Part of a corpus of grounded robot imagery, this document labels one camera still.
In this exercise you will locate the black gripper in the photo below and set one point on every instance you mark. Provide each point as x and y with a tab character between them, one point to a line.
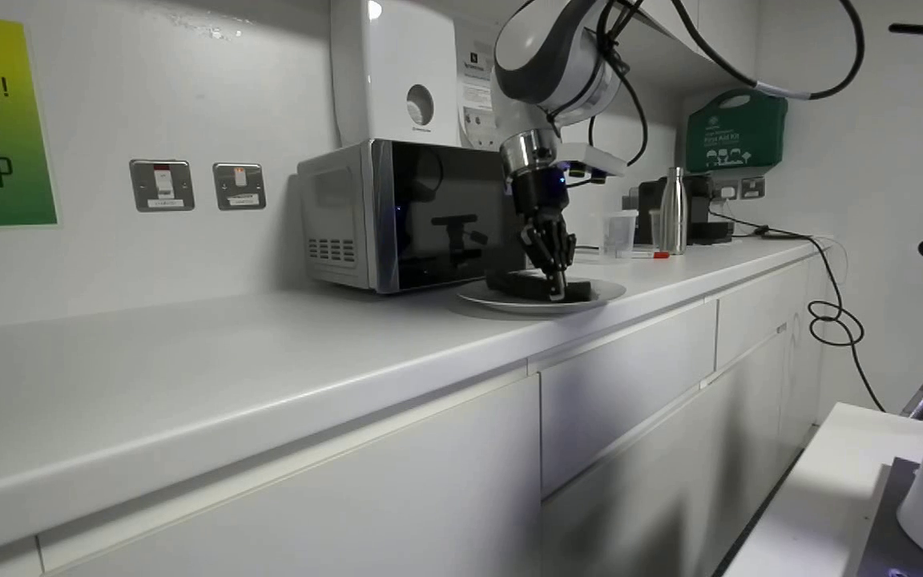
539	199

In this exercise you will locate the dark green scouring towel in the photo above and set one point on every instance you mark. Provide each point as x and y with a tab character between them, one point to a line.
536	286

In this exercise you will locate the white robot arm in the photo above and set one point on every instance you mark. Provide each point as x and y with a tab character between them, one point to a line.
555	62

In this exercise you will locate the white round plate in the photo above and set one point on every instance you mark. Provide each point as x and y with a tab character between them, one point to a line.
484	296

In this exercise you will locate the clear plastic cup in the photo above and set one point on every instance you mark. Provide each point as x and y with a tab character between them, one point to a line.
618	232

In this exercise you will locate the silver metal bottle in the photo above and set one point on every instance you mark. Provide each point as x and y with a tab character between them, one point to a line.
675	211

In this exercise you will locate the silver microwave oven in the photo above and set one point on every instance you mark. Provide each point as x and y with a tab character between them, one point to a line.
399	215

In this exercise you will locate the green first aid box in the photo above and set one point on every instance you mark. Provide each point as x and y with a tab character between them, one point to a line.
738	130

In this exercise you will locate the white cabinet fronts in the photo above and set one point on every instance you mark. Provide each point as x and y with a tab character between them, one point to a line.
323	435

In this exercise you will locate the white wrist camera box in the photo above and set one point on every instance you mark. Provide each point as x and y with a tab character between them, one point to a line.
583	160

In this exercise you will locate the instruction sheets on wall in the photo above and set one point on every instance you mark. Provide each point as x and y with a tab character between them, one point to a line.
477	124

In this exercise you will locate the white wall dispenser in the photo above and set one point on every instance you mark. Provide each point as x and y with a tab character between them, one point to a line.
391	64

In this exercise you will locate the right silver wall socket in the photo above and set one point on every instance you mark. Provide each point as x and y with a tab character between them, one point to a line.
239	186

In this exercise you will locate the silver wall socket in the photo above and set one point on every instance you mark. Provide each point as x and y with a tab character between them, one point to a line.
161	183
239	186

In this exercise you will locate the left silver wall socket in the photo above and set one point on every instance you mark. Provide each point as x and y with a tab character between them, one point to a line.
161	183

